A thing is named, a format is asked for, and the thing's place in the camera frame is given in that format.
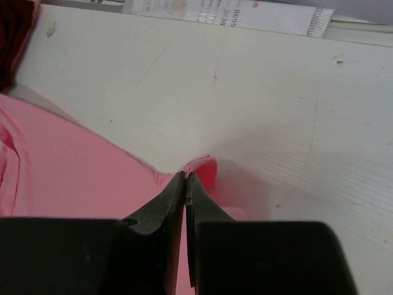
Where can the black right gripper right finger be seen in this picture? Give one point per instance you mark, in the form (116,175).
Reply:
(199,208)

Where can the pink t-shirt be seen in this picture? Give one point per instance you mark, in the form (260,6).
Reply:
(64,194)

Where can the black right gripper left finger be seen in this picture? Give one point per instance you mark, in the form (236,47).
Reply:
(155,228)

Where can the white paper strip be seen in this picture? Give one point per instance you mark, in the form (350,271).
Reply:
(254,15)

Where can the folded dark red t-shirt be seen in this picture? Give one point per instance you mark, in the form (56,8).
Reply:
(16,21)

